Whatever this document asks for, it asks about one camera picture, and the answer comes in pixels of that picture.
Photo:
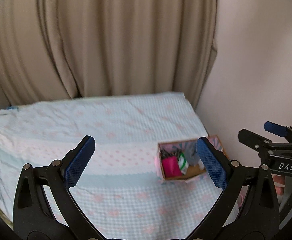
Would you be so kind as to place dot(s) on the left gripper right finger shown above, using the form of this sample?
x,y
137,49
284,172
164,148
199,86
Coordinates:
x,y
259,218

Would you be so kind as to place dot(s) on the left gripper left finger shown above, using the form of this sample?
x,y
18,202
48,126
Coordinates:
x,y
44,207

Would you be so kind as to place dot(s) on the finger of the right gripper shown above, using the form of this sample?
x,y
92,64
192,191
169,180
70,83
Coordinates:
x,y
276,129
254,141

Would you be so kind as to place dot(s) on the grey soft cloth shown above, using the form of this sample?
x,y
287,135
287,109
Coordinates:
x,y
190,153

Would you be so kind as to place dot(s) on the black patterned cloth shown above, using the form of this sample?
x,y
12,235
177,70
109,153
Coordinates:
x,y
165,154

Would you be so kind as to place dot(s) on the person's right hand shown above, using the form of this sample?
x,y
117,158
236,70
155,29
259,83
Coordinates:
x,y
279,182

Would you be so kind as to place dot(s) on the pink patterned cardboard box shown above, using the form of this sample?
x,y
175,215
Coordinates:
x,y
193,172

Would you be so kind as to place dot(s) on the light blue checked bedspread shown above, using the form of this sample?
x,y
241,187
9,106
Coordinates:
x,y
120,191

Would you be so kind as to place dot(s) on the green white packet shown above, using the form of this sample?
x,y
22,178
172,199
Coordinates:
x,y
183,164

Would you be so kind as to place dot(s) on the beige curtain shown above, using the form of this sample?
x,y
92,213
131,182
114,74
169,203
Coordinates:
x,y
66,49

